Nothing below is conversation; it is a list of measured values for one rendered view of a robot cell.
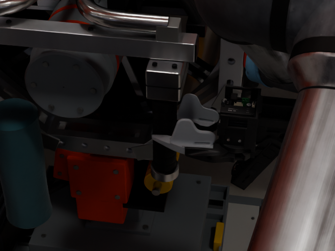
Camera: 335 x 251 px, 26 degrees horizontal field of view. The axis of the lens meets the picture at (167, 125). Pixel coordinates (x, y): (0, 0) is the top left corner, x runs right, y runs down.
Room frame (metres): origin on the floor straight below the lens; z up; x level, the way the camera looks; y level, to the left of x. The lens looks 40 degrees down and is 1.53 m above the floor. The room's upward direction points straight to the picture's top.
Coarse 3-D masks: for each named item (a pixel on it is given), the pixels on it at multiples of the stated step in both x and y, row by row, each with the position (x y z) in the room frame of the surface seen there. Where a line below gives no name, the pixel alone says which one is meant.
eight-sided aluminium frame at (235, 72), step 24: (240, 48) 1.01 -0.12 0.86; (0, 72) 1.14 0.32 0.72; (240, 72) 1.01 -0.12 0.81; (0, 96) 1.08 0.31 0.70; (24, 96) 1.12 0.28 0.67; (216, 96) 1.02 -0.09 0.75; (240, 96) 1.02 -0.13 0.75; (48, 120) 1.10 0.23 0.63; (72, 120) 1.11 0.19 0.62; (96, 120) 1.11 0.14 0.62; (48, 144) 1.07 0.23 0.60; (72, 144) 1.06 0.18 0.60; (96, 144) 1.05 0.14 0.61; (120, 144) 1.05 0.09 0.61; (144, 144) 1.04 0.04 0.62
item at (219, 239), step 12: (48, 168) 1.46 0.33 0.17; (48, 180) 1.41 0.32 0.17; (216, 192) 1.39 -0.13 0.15; (228, 192) 1.36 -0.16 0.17; (216, 204) 1.31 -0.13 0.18; (216, 216) 1.29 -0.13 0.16; (204, 228) 1.26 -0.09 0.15; (216, 228) 1.23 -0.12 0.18; (24, 240) 1.19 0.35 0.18; (204, 240) 1.22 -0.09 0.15; (216, 240) 1.19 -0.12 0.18
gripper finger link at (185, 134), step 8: (184, 120) 0.79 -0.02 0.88; (176, 128) 0.79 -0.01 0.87; (184, 128) 0.79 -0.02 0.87; (192, 128) 0.79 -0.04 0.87; (152, 136) 0.80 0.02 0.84; (160, 136) 0.80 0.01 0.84; (168, 136) 0.80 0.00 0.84; (176, 136) 0.79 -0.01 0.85; (184, 136) 0.79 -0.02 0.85; (192, 136) 0.79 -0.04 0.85; (200, 136) 0.79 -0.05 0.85; (208, 136) 0.79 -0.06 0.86; (168, 144) 0.79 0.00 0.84; (176, 144) 0.78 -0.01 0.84; (184, 144) 0.78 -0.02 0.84; (192, 144) 0.78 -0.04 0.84; (200, 144) 0.78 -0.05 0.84; (208, 144) 0.78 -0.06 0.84; (184, 152) 0.78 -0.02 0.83
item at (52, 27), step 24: (0, 24) 0.88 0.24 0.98; (24, 24) 0.88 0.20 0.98; (48, 24) 0.88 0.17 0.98; (72, 24) 0.88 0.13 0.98; (48, 48) 0.87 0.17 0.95; (72, 48) 0.86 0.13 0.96; (96, 48) 0.86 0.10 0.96; (120, 48) 0.85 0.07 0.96; (144, 48) 0.84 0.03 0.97; (168, 48) 0.84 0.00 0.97; (192, 48) 0.83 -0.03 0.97
